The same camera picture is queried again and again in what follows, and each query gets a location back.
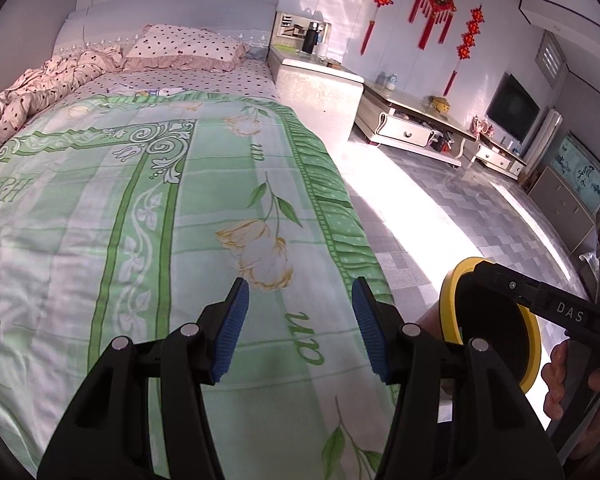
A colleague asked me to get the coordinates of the black thermos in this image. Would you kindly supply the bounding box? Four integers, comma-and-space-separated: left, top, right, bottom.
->
301, 22, 321, 55

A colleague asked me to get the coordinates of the black television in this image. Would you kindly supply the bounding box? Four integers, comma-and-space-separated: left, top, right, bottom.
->
486, 72, 541, 143

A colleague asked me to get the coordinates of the bed with grey headboard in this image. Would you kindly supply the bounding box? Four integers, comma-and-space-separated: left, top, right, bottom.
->
0, 0, 401, 480

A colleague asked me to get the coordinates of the dotted bed sheet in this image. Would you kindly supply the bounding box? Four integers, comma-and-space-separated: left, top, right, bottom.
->
72, 57, 281, 106

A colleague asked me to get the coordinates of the grey cabinet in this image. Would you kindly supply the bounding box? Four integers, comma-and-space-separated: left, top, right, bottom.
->
527, 166, 596, 253

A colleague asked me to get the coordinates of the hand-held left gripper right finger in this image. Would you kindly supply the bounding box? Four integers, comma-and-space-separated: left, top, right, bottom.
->
351, 276, 566, 480

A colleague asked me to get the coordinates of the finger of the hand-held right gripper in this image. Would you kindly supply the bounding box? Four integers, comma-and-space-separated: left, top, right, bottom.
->
475, 260, 546, 308

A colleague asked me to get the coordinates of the white standing air conditioner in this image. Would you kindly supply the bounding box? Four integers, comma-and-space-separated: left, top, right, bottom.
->
525, 109, 563, 166

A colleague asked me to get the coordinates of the green floral bedspread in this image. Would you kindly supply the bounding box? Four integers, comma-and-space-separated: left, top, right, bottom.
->
0, 91, 401, 480

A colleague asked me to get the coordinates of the pink dotted pillow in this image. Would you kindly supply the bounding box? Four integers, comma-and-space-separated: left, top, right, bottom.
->
122, 24, 251, 72

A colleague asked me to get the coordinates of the yellow-rimmed trash bin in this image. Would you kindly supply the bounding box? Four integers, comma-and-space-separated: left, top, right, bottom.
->
415, 256, 543, 411

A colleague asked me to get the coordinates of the cream coffee table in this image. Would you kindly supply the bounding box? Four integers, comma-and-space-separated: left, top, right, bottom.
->
355, 82, 476, 168

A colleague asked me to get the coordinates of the clear plastic-wrapped bundle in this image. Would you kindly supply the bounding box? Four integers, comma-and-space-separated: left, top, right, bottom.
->
577, 250, 600, 281

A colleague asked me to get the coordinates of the person's right hand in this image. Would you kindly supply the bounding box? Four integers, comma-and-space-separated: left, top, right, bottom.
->
540, 341, 600, 443

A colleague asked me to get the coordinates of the cream TV cabinet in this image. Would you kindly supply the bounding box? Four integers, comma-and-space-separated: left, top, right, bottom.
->
470, 132, 528, 177

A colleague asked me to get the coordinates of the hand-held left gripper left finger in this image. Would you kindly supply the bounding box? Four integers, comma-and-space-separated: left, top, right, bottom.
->
37, 276, 251, 480

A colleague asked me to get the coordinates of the pink dotted duvet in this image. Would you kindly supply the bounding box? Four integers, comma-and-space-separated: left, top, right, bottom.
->
0, 46, 126, 171

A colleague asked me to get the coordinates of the window with grey blind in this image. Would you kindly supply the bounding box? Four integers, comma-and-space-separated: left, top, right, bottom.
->
536, 30, 566, 91

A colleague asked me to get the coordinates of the white bedside cabinet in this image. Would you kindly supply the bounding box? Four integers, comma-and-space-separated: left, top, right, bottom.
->
267, 10, 365, 143

